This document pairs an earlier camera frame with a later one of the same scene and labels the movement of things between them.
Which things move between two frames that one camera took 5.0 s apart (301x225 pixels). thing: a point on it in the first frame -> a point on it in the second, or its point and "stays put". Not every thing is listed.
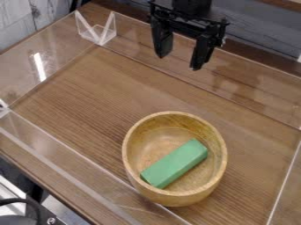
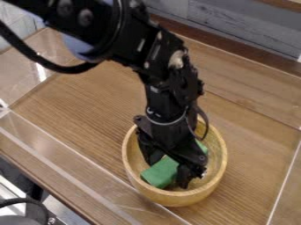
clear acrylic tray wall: [73, 174] stays put
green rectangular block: [174, 164] stays put
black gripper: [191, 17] -> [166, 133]
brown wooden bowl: [151, 138] stays put
